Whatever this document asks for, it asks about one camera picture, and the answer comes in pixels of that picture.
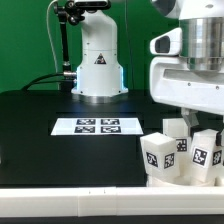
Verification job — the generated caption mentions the white front obstacle rail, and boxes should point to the white front obstacle rail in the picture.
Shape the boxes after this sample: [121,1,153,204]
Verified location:
[0,187,224,218]

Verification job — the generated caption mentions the black cables on table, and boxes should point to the black cables on table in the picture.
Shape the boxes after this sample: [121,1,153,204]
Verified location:
[21,72,78,92]

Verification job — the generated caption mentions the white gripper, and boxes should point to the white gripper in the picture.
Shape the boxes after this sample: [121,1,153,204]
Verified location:
[149,57,224,147]

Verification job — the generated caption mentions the white round stool seat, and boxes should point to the white round stool seat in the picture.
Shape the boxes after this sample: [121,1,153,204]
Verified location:
[146,175,215,187]

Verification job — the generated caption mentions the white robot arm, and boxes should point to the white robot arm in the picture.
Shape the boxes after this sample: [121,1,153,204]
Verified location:
[73,0,224,126]

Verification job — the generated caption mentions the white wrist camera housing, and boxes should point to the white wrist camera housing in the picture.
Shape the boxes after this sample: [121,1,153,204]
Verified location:
[150,28,182,56]

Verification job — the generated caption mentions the black camera stand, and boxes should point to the black camera stand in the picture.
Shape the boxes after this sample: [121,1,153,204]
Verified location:
[53,0,86,79]

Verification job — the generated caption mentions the white sheet with tags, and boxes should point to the white sheet with tags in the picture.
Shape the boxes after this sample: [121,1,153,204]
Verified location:
[51,118,143,136]

